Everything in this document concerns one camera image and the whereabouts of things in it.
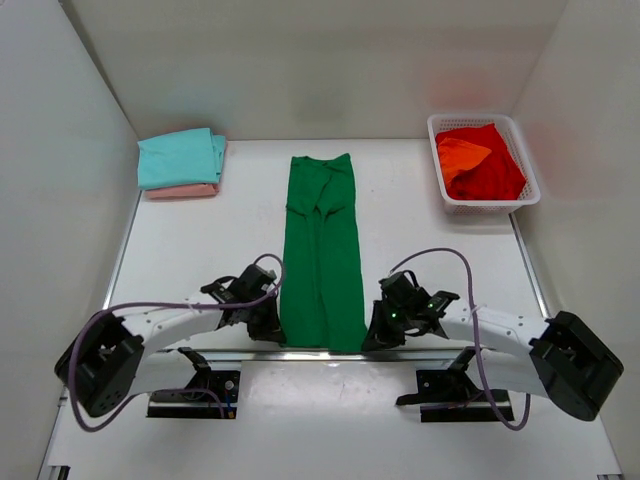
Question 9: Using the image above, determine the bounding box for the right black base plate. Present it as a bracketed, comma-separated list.
[395, 369, 499, 423]

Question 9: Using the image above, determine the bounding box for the aluminium table rail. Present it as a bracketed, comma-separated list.
[144, 344, 564, 364]

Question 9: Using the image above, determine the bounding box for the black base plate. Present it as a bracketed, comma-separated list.
[147, 369, 241, 420]
[395, 369, 499, 423]

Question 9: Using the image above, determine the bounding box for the white plastic basket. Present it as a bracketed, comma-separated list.
[427, 113, 541, 215]

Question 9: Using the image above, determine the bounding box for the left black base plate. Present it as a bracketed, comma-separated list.
[147, 369, 241, 420]

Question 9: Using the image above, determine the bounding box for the green t shirt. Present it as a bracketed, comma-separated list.
[280, 153, 367, 353]

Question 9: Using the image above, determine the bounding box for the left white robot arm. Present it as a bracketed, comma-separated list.
[54, 263, 285, 418]

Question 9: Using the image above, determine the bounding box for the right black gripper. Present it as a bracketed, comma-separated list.
[363, 300, 415, 352]

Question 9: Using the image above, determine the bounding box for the folded pink t shirt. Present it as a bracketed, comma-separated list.
[144, 183, 219, 201]

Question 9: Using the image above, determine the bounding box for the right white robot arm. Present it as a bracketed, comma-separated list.
[362, 270, 624, 421]

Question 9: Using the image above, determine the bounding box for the orange t shirt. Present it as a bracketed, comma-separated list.
[437, 138, 492, 186]

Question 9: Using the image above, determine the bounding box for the folded teal t shirt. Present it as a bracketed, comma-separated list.
[137, 128, 227, 190]

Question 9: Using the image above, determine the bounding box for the red t shirt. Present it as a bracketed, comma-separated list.
[436, 125, 526, 200]

